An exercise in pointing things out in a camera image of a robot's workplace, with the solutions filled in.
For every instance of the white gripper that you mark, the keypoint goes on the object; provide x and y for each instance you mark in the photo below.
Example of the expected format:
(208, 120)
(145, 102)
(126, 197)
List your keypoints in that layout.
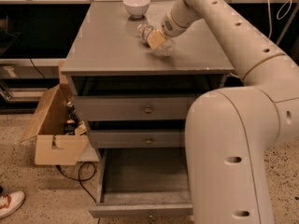
(170, 26)

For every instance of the clear plastic water bottle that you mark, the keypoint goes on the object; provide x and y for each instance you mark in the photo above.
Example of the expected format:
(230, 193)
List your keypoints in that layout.
(165, 49)

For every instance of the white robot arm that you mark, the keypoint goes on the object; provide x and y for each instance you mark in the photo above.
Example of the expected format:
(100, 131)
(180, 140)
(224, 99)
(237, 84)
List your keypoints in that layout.
(228, 130)

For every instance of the grey wooden drawer cabinet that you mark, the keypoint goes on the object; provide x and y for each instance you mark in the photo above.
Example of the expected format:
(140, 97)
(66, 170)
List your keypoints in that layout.
(109, 59)

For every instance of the grey top drawer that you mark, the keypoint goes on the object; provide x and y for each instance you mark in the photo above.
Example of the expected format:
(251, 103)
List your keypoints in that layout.
(132, 108)

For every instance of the grey middle drawer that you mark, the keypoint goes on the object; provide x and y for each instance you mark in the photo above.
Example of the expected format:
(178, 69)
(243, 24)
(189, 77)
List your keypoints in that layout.
(136, 138)

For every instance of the dark bottle in box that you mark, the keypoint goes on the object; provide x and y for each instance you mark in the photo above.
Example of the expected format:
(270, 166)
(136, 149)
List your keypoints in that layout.
(72, 112)

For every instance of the grey open bottom drawer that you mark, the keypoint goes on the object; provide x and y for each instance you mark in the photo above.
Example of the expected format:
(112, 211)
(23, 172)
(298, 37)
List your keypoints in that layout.
(143, 182)

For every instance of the white ceramic bowl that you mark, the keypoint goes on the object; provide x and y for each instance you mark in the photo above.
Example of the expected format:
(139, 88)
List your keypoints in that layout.
(136, 8)

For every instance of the grey metal support rod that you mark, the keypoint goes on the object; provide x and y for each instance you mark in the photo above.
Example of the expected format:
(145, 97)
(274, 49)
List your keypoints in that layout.
(288, 23)

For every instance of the open cardboard box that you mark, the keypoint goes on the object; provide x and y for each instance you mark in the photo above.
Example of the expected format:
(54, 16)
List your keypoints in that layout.
(53, 147)

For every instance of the white and red sneaker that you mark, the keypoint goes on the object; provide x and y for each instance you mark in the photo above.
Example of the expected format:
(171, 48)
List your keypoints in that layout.
(10, 203)

